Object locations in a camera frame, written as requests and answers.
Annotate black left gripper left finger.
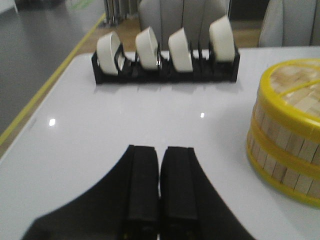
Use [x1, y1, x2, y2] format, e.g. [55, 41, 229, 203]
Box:
[23, 145, 159, 240]

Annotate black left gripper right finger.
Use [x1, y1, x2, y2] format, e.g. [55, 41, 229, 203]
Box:
[160, 146, 253, 240]

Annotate yellow woven bamboo steamer lid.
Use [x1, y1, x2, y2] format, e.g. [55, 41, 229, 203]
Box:
[257, 58, 320, 136]

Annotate bamboo steamer drawer yellow rims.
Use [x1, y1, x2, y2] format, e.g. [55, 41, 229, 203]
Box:
[246, 138, 320, 208]

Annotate black bowl rack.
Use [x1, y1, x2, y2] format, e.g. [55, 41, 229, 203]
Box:
[91, 47, 240, 85]

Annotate white ceramic bowl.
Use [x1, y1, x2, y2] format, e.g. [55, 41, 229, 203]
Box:
[209, 15, 235, 63]
[135, 26, 158, 71]
[168, 27, 193, 73]
[96, 31, 121, 76]

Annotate grey chair left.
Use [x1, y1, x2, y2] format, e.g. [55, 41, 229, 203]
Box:
[138, 0, 230, 51]

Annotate grey chair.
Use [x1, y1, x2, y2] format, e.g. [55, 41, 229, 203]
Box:
[258, 0, 320, 48]
[138, 0, 230, 51]

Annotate grey chair right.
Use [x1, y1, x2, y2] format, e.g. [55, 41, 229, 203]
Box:
[258, 0, 320, 48]

